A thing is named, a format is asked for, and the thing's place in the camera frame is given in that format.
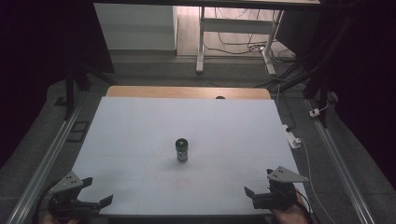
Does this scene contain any white power strip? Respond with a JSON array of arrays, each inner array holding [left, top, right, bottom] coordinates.
[[281, 123, 303, 150]]

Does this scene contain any aluminium rail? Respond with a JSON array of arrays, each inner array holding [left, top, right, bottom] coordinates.
[[5, 98, 86, 224], [304, 98, 377, 224]]

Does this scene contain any black metal stand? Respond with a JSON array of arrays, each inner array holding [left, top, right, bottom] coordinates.
[[54, 59, 120, 121], [274, 12, 359, 129]]

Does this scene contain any dark jar with black lid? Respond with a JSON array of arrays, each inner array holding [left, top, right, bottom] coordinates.
[[175, 137, 190, 164]]

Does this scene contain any white table cover sheet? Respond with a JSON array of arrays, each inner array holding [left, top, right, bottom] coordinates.
[[71, 95, 309, 217]]

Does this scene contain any person's right hand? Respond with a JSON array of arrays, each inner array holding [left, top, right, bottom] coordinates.
[[269, 197, 310, 224]]

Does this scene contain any wooden table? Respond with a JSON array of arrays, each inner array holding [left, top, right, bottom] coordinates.
[[105, 85, 273, 101]]

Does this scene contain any person's left hand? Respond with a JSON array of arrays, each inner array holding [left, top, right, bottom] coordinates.
[[39, 210, 80, 224]]

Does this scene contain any white cable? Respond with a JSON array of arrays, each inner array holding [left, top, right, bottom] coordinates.
[[298, 138, 338, 224]]

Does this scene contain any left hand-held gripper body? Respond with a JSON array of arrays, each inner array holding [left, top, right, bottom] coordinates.
[[47, 171, 101, 219]]

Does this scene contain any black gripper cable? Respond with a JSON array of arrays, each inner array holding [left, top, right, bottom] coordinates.
[[293, 188, 316, 224], [32, 182, 58, 224]]

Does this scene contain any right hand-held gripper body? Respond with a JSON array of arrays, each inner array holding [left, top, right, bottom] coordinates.
[[252, 165, 310, 211]]

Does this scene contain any white desk frame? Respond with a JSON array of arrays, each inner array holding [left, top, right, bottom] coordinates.
[[195, 6, 285, 77]]

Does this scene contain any tangle of floor cables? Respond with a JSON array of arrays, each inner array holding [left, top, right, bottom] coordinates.
[[203, 7, 297, 63]]

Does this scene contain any white cabinet panel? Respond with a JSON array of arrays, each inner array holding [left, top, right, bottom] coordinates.
[[93, 3, 178, 51]]

